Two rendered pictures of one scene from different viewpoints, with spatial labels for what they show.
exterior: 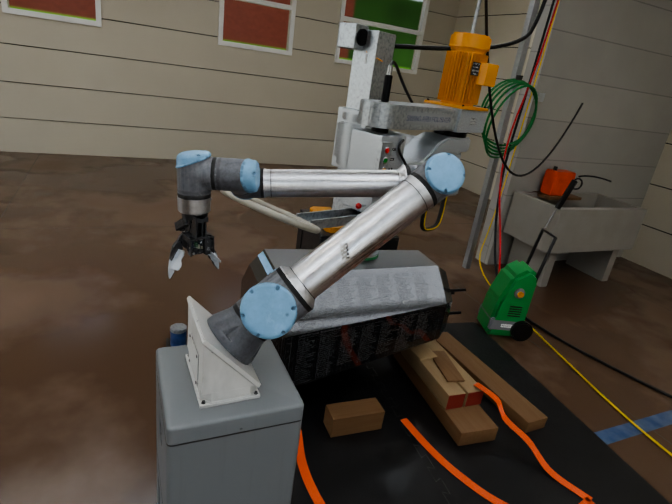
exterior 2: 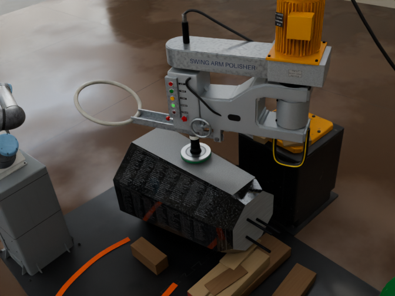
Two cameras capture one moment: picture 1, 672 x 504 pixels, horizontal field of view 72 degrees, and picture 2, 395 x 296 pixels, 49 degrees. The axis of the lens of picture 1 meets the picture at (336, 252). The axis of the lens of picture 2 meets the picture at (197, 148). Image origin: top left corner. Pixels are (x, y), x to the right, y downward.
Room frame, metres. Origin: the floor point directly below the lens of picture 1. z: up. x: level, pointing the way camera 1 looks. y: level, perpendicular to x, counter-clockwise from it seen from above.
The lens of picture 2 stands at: (1.71, -2.46, 2.67)
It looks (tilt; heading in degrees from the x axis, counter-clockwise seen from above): 36 degrees down; 71
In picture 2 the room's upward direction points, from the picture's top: 5 degrees counter-clockwise
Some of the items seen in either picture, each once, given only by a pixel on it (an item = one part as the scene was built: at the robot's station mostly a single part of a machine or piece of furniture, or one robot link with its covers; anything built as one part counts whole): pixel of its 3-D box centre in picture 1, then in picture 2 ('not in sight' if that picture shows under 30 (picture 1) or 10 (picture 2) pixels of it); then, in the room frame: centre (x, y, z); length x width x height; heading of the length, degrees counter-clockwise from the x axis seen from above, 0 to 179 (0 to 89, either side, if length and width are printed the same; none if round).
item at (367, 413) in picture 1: (353, 416); (149, 255); (2.03, -0.22, 0.07); 0.30 x 0.12 x 0.12; 114
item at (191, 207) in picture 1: (195, 204); not in sight; (1.25, 0.41, 1.40); 0.10 x 0.09 x 0.05; 131
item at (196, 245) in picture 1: (196, 232); not in sight; (1.24, 0.40, 1.31); 0.09 x 0.08 x 0.12; 41
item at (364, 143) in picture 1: (382, 172); (202, 98); (2.56, -0.19, 1.30); 0.36 x 0.22 x 0.45; 136
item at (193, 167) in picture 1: (195, 174); not in sight; (1.25, 0.41, 1.48); 0.10 x 0.09 x 0.12; 97
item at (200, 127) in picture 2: not in sight; (202, 125); (2.51, -0.30, 1.18); 0.15 x 0.10 x 0.15; 136
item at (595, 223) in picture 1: (568, 238); not in sight; (4.89, -2.48, 0.43); 1.30 x 0.62 x 0.86; 117
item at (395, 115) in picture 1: (422, 119); (242, 60); (2.76, -0.38, 1.60); 0.96 x 0.25 x 0.17; 136
